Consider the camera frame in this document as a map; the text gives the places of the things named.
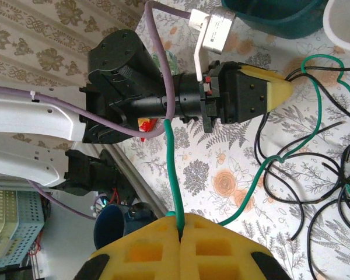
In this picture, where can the clear green plastic wrapper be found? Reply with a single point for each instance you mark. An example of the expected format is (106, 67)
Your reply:
(169, 62)

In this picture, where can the teal plastic bin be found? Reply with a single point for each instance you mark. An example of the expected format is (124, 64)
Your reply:
(274, 20)

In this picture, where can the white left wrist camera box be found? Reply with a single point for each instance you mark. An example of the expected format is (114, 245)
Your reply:
(216, 29)

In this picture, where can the white plastic bin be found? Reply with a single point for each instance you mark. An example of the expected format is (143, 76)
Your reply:
(347, 23)

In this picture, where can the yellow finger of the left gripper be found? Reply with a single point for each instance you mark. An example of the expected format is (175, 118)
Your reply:
(245, 96)
(259, 73)

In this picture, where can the dark blue mug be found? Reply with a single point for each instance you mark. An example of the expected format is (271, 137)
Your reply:
(111, 227)

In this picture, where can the pale yellow perforated basket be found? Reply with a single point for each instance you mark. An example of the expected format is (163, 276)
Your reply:
(0, 210)

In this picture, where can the floral tablecloth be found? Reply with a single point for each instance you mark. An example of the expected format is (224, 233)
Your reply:
(216, 163)

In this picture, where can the red snack packet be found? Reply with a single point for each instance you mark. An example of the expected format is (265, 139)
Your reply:
(147, 126)

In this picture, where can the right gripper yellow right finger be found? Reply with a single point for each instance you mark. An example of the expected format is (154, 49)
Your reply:
(239, 259)

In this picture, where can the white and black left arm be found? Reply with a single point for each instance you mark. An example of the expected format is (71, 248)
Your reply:
(32, 116)

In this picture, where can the blue perforated basket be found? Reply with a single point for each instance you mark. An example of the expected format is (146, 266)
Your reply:
(26, 218)

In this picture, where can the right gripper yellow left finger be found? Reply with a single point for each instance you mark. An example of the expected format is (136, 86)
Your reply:
(151, 262)

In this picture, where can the aluminium table rail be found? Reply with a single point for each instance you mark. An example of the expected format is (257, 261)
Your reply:
(140, 181)

